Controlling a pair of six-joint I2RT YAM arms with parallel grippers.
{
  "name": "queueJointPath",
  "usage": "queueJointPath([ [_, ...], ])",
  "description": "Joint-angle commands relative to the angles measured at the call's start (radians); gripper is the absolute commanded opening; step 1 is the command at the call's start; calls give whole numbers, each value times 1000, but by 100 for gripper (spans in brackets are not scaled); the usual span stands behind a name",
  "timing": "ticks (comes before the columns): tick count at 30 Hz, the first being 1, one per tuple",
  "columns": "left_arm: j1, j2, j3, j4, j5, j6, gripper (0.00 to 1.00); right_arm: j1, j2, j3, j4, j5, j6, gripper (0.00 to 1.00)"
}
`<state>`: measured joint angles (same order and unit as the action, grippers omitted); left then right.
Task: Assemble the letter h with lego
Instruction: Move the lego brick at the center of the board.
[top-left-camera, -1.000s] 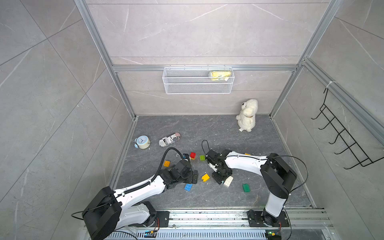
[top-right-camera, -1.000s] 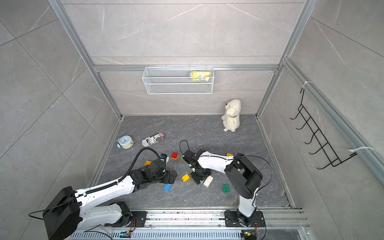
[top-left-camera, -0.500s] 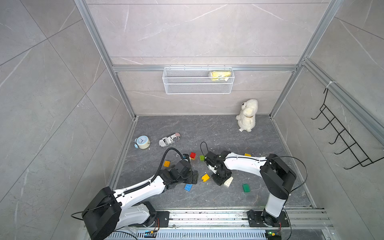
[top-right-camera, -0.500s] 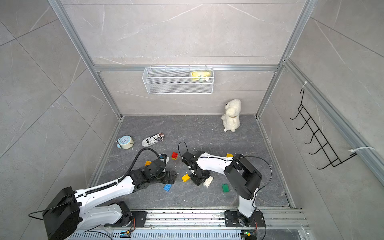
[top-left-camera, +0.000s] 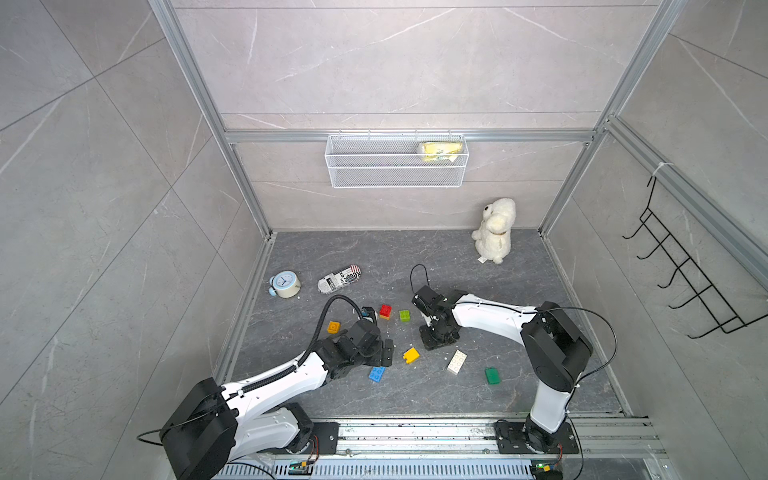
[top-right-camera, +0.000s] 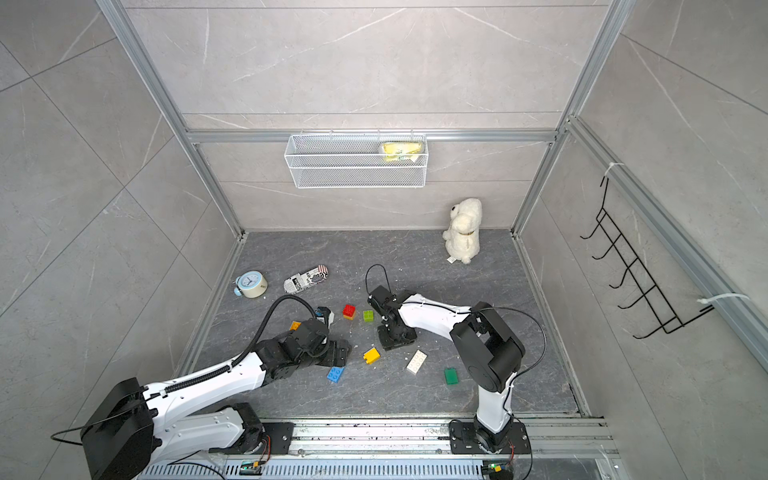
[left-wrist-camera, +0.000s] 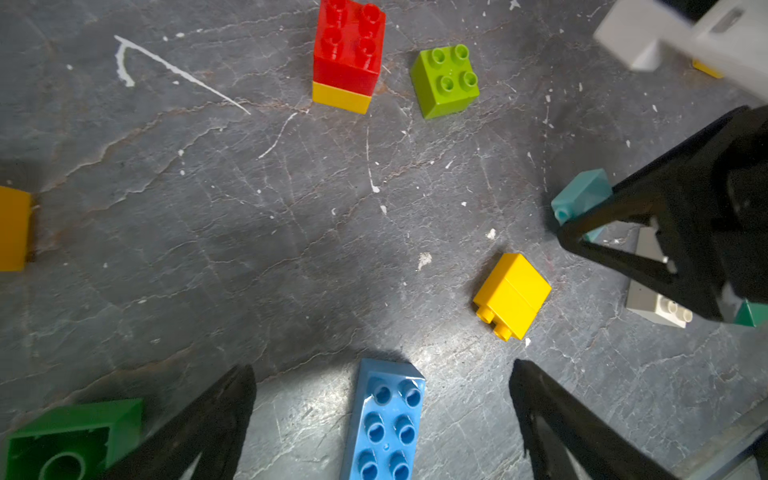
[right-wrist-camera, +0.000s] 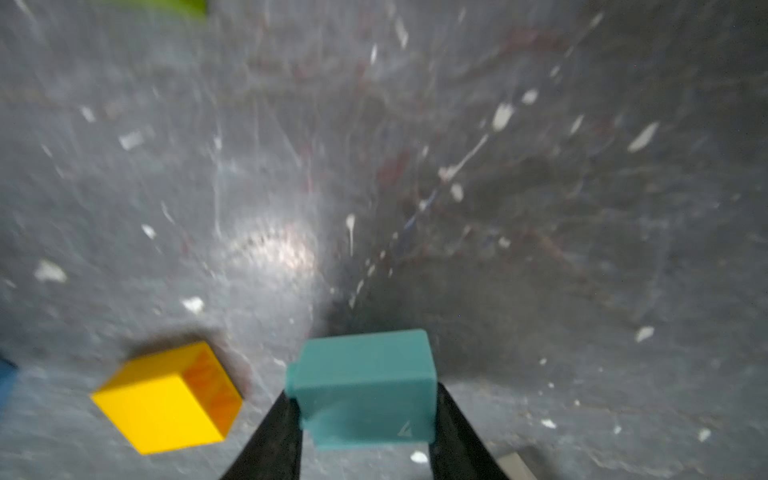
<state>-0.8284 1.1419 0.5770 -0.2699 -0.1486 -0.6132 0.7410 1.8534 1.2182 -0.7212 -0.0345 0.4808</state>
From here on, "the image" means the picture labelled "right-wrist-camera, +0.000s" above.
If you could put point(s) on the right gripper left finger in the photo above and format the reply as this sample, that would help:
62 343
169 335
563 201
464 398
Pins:
275 449

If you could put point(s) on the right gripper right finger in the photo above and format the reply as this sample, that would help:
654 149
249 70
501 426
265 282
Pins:
457 452

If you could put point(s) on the cyan lego brick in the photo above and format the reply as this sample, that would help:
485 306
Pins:
366 391

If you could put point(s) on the blue long lego brick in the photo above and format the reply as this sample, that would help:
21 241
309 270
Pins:
8 376

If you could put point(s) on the light green lego brick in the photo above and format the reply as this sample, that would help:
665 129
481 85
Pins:
191 8

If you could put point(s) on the white long lego brick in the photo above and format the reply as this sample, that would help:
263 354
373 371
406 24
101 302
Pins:
514 467

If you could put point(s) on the yellow stepped lego brick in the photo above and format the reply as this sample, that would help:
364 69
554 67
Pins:
171 400

